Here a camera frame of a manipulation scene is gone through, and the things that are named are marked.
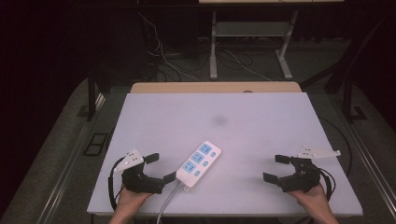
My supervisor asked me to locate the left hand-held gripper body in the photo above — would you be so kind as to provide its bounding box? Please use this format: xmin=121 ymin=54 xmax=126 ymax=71
xmin=113 ymin=148 xmax=166 ymax=195

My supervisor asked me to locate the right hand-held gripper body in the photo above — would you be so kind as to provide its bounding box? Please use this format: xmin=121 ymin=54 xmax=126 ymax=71
xmin=276 ymin=145 xmax=342 ymax=193

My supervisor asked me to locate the white power strip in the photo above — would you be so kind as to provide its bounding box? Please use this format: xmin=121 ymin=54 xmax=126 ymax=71
xmin=175 ymin=140 xmax=223 ymax=191

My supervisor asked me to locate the person's left hand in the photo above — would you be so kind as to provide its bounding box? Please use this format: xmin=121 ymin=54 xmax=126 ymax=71
xmin=113 ymin=187 xmax=154 ymax=220

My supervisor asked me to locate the person's right hand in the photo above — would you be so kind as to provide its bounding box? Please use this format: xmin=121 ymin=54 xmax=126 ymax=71
xmin=287 ymin=182 xmax=333 ymax=219

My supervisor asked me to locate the white table board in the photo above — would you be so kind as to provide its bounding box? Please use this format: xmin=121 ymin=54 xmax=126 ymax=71
xmin=86 ymin=91 xmax=364 ymax=218

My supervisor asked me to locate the black metal stand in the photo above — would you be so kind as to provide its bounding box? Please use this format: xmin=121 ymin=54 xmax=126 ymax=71
xmin=341 ymin=74 xmax=369 ymax=123

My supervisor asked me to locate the wooden table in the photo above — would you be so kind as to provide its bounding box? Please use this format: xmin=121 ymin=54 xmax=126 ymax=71
xmin=129 ymin=80 xmax=303 ymax=94

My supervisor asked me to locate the grey power strip cable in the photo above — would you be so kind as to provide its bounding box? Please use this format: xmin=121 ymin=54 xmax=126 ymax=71
xmin=155 ymin=182 xmax=184 ymax=224

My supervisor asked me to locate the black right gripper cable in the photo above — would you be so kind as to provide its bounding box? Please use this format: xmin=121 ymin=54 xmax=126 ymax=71
xmin=317 ymin=167 xmax=337 ymax=202

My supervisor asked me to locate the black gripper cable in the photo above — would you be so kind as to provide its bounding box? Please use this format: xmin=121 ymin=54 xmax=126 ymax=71
xmin=107 ymin=156 xmax=126 ymax=212
xmin=317 ymin=167 xmax=337 ymax=202

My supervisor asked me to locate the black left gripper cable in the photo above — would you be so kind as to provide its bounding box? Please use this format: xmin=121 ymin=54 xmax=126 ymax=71
xmin=107 ymin=156 xmax=126 ymax=212

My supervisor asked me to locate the black floor cable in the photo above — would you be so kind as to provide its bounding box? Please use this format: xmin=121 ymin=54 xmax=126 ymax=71
xmin=319 ymin=117 xmax=354 ymax=179

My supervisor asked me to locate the black floor socket frame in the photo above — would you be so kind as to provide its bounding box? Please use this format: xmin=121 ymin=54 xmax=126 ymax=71
xmin=82 ymin=132 xmax=109 ymax=157

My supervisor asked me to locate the aluminium floor rail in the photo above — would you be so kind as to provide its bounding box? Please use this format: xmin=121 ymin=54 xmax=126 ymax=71
xmin=36 ymin=92 xmax=107 ymax=224
xmin=329 ymin=98 xmax=396 ymax=218

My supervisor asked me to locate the white floor cable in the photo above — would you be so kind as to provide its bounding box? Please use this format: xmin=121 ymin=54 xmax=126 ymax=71
xmin=137 ymin=11 xmax=201 ymax=82

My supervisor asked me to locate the white metal desk frame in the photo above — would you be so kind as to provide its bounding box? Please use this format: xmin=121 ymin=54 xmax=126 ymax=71
xmin=209 ymin=9 xmax=301 ymax=81

